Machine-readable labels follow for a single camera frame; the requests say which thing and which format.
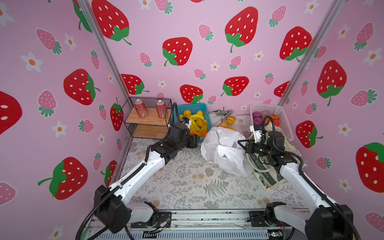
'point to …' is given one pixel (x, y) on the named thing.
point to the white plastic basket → (269, 110)
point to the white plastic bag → (221, 146)
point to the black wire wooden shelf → (147, 117)
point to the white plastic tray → (216, 121)
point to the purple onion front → (257, 121)
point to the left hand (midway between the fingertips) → (195, 136)
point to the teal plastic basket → (191, 107)
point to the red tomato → (276, 122)
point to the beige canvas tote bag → (268, 174)
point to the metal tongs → (226, 113)
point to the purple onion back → (256, 114)
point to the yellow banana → (198, 117)
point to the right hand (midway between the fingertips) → (238, 141)
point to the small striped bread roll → (231, 120)
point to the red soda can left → (141, 108)
